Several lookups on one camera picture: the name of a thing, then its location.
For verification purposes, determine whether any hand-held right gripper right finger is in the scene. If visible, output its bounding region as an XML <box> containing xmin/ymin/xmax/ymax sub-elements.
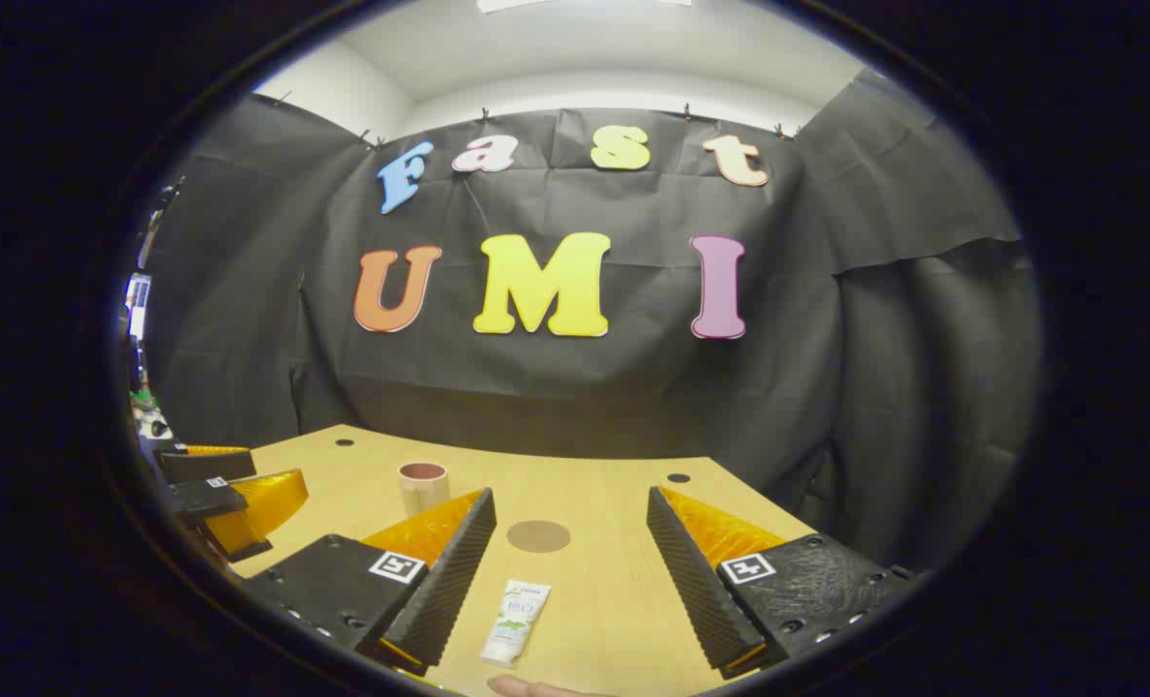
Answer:
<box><xmin>647</xmin><ymin>486</ymin><xmax>915</xmax><ymax>679</ymax></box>

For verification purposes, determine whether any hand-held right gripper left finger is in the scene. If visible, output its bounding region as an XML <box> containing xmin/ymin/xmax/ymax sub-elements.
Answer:
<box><xmin>241</xmin><ymin>487</ymin><xmax>499</xmax><ymax>677</ymax></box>

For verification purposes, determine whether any white toothpaste tube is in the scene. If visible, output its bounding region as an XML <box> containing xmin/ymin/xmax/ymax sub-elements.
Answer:
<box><xmin>480</xmin><ymin>579</ymin><xmax>552</xmax><ymax>669</ymax></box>

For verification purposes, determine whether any beige cup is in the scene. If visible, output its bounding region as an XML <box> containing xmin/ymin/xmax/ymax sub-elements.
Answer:
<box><xmin>398</xmin><ymin>462</ymin><xmax>451</xmax><ymax>519</ymax></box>

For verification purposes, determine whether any round brown coaster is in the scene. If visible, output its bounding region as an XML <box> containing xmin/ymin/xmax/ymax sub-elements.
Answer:
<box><xmin>507</xmin><ymin>520</ymin><xmax>572</xmax><ymax>554</ymax></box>

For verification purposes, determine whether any wooden desktop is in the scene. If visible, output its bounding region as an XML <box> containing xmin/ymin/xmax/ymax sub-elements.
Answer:
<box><xmin>231</xmin><ymin>424</ymin><xmax>820</xmax><ymax>697</ymax></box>

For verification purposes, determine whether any colourful background clutter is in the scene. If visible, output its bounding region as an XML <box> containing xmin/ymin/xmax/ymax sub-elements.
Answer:
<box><xmin>122</xmin><ymin>179</ymin><xmax>171</xmax><ymax>439</ymax></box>

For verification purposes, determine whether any black backdrop cloth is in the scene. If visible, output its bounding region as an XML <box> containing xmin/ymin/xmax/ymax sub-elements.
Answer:
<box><xmin>142</xmin><ymin>68</ymin><xmax>1046</xmax><ymax>574</ymax></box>

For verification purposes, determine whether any white ceiling light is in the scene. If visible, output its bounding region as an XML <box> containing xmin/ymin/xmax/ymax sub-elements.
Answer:
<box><xmin>476</xmin><ymin>0</ymin><xmax>694</xmax><ymax>14</ymax></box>

